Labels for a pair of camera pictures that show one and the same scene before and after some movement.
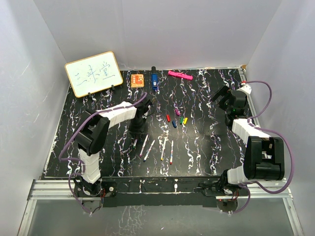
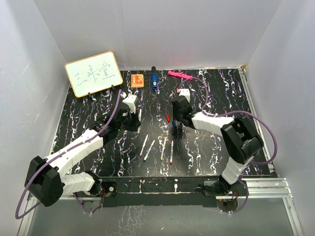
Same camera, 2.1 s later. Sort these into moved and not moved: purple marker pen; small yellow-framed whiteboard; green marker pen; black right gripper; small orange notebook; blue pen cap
Moved: black right gripper; green marker pen
Not moved: small yellow-framed whiteboard; blue pen cap; small orange notebook; purple marker pen
